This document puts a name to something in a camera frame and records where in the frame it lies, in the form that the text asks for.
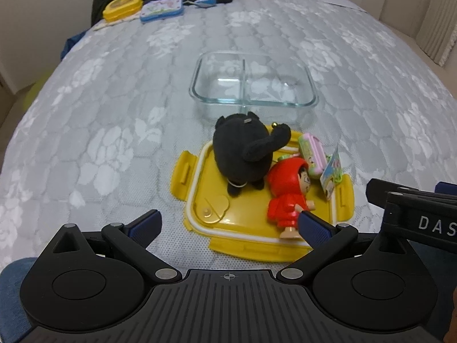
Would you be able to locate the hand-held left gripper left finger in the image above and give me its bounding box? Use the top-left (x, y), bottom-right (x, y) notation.
top-left (53, 209), bottom-right (183, 284)

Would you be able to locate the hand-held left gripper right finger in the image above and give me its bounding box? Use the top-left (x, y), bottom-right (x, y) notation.
top-left (278, 210), bottom-right (409, 284)

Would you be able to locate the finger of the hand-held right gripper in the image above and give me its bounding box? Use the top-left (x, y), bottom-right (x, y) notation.
top-left (396, 182), bottom-right (457, 198)
top-left (367, 179), bottom-right (440, 205)

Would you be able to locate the red hooded toy figure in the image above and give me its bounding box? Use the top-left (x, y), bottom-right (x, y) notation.
top-left (267, 157), bottom-right (317, 241)

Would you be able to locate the yellow container lid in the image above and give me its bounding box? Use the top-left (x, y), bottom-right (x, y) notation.
top-left (174, 134), bottom-right (356, 262)

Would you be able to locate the pink green toy case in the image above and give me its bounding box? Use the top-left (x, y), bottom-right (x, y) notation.
top-left (298, 133), bottom-right (328, 180)

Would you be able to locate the black plush cat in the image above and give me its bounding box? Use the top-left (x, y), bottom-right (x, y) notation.
top-left (213, 111), bottom-right (292, 198)

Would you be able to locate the clear glass divided container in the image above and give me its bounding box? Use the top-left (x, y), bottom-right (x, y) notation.
top-left (189, 51), bottom-right (319, 115)

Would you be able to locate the printed paper tag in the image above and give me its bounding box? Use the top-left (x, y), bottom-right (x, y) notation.
top-left (320, 143), bottom-right (344, 201)

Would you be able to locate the grey quilted mattress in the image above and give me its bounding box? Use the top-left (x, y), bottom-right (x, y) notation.
top-left (0, 0), bottom-right (457, 276)

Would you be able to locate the person's blue trouser leg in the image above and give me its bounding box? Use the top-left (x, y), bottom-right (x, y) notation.
top-left (0, 257), bottom-right (38, 329)

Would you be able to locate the beige curtain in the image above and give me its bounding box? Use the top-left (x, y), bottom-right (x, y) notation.
top-left (414, 0), bottom-right (457, 68)

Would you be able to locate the dark blue cloth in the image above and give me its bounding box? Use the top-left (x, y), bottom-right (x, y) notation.
top-left (61, 29), bottom-right (94, 60)

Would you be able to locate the white cloth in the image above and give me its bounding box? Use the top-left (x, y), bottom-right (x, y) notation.
top-left (95, 11), bottom-right (143, 31)

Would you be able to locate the blue white printed tin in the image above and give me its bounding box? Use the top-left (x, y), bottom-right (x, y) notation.
top-left (140, 0), bottom-right (185, 24)

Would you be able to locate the yellow round container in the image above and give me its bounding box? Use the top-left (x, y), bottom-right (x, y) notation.
top-left (102, 0), bottom-right (143, 23)

